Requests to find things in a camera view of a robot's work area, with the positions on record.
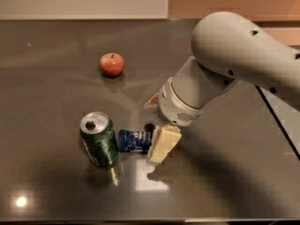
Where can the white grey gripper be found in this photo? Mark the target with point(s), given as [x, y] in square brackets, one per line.
[175, 107]

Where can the blue rxbar wrapper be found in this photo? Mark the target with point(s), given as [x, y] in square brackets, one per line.
[131, 141]

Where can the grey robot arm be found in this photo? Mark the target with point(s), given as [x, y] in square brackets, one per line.
[226, 49]

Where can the green soda can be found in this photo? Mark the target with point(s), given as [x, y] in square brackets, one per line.
[98, 136]

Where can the red apple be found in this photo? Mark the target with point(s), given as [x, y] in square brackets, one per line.
[112, 64]

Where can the grey side table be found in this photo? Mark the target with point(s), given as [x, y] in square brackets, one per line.
[288, 119]

